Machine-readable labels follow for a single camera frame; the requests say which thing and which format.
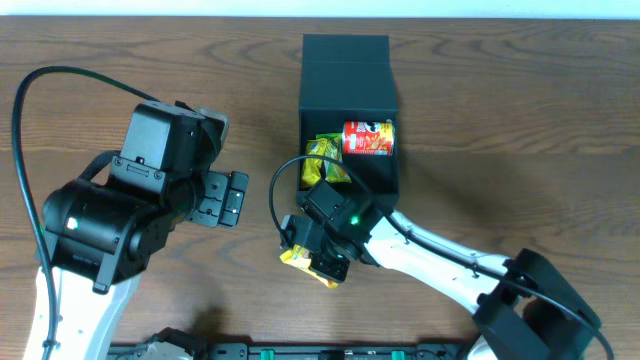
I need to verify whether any orange cracker packet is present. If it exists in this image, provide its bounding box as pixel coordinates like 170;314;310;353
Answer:
279;245;338;289

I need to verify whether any green snack packet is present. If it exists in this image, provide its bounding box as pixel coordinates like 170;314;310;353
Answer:
316;133;351;183

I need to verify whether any yellow snack packet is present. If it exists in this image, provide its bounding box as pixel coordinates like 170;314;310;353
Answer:
301;138;328;189

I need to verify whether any red Pringles can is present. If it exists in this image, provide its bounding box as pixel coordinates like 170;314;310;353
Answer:
342;121;395;156

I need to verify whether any dark green box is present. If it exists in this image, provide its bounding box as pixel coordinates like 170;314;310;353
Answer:
298;34;400;207

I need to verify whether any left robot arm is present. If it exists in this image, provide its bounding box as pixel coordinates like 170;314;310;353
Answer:
24;100;248;359

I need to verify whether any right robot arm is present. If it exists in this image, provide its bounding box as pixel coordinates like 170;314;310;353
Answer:
278;181;602;359

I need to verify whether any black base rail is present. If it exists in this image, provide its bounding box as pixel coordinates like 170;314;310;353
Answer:
106;327;469;360

